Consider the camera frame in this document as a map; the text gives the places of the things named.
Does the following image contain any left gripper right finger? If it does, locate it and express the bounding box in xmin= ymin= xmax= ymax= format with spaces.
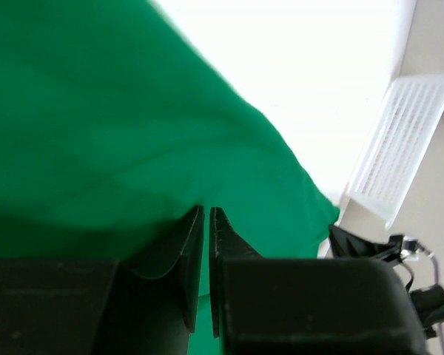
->
xmin=209 ymin=207 xmax=427 ymax=354

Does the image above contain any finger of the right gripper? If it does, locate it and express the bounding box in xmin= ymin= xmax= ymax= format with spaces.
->
xmin=329 ymin=226 xmax=400 ymax=261

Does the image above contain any green t shirt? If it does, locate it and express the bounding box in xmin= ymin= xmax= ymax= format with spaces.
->
xmin=0 ymin=1 xmax=339 ymax=354

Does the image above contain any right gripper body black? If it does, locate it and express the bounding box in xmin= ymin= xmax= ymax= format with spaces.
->
xmin=391 ymin=234 xmax=444 ymax=339

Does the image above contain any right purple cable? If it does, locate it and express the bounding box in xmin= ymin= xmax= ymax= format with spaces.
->
xmin=428 ymin=254 xmax=444 ymax=355

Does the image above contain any white plastic basket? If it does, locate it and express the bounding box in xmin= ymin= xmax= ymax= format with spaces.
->
xmin=346 ymin=72 xmax=444 ymax=229

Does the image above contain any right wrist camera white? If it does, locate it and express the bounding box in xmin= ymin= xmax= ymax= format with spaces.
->
xmin=400 ymin=236 xmax=434 ymax=262

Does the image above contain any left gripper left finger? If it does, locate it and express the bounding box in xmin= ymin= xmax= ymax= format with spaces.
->
xmin=0 ymin=206 xmax=204 ymax=354

